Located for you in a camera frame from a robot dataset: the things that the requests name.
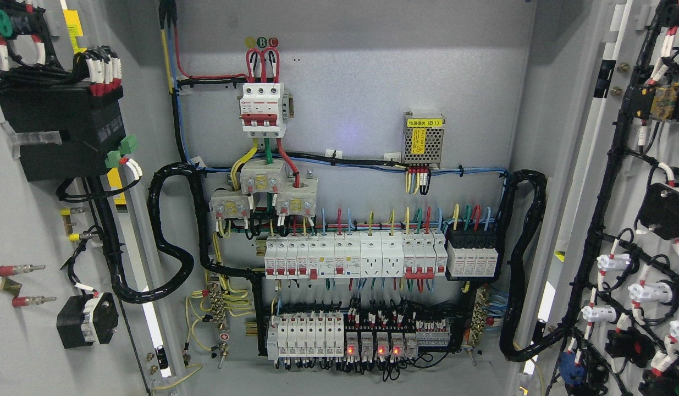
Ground grey cabinet door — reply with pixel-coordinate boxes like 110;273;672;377
528;1;679;395
0;1;176;395

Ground grey current transformers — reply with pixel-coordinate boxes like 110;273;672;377
209;159;318;220

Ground white socket breaker row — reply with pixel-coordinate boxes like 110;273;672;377
264;230;448;280

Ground perforated metal power supply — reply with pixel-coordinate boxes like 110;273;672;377
402;111;446;167

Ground white three pole breaker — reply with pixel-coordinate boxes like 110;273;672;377
240;82;286;139

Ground black white surge protector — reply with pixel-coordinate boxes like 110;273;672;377
446;226;499;280

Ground black relay terminal row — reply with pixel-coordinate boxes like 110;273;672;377
266;296;452;370

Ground black digital power meter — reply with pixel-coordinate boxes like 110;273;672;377
0;83;137;182

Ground black left cable conduit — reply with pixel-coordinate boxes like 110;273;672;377
92;162;211;305

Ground black corrugated cable conduit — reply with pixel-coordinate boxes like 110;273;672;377
499;169;571;362

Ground white rotary selector switch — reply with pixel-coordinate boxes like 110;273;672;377
56;291;119;349

